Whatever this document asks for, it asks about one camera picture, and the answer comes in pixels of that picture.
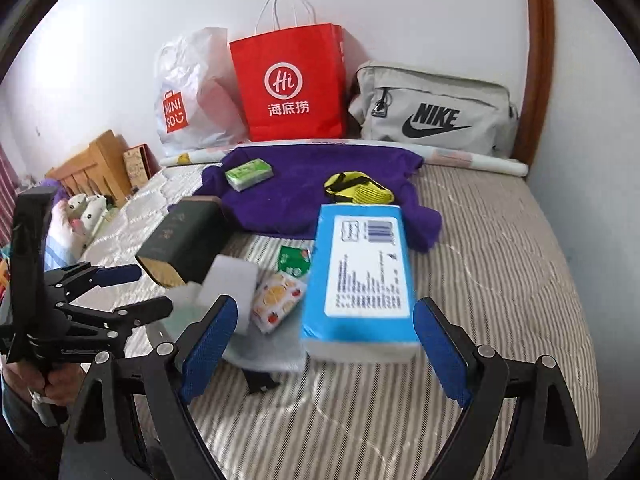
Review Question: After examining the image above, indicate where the person left hand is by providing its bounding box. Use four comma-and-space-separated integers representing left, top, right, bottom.
1, 359, 86, 406

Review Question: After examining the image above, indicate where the white sponge block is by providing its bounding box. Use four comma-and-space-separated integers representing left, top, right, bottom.
196, 255, 258, 335

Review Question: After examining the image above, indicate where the red Hi paper bag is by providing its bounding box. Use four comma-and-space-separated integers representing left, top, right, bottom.
230, 0, 346, 142

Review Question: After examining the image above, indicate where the brown wooden door frame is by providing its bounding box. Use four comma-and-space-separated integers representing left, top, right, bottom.
512, 0, 555, 166

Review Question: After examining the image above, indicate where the pale green translucent bag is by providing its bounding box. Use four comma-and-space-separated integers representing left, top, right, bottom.
145, 282, 307, 373

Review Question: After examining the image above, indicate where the purple cloth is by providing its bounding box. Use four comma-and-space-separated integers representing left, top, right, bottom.
193, 144, 442, 252

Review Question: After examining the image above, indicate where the grey Nike bag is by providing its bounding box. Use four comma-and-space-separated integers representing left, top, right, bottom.
348, 62, 518, 158

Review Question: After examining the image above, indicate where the fruit print tissue pack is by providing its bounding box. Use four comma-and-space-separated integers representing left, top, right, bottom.
252, 271, 307, 334

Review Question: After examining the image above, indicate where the rolled patterned mat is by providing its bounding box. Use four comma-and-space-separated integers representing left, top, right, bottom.
160, 139, 529, 178

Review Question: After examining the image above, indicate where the brown decorated book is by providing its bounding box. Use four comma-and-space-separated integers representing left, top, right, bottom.
122, 144, 158, 190

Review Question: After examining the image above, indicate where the white plush toy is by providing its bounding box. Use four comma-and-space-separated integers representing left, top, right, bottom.
67, 193, 107, 260

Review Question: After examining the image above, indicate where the dark green open box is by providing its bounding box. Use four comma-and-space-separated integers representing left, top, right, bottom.
136, 195, 233, 288

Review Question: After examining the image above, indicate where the green tissue pack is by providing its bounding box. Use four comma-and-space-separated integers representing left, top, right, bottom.
224, 158, 273, 192

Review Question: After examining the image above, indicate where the white Miniso plastic bag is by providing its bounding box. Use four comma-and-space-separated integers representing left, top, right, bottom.
154, 27, 247, 157

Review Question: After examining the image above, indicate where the yellow black mesh item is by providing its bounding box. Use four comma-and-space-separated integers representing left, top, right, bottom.
323, 171, 395, 205

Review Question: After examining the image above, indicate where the blue tissue box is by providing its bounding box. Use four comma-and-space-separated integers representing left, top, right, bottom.
300, 204, 420, 364

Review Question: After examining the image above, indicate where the small green packet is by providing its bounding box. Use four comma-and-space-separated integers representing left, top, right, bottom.
278, 246, 311, 280

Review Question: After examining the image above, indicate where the wooden headboard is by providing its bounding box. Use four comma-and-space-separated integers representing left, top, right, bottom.
46, 130, 131, 207

